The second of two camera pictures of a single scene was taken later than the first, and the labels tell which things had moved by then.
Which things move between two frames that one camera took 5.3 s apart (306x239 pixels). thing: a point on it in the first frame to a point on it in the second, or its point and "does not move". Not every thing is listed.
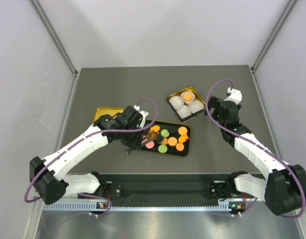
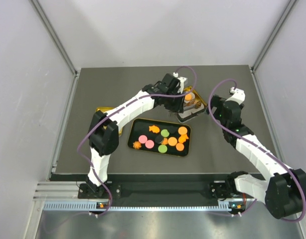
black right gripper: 215,102 does not move
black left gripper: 135,144 to 178,107
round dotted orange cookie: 187,97 does not move
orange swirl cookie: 152,135 to 198,104
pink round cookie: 150,145 does not move
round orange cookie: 182,130 does not move
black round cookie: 172,130 does not move
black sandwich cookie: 159,140 does not move
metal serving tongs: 151,136 to 200,99
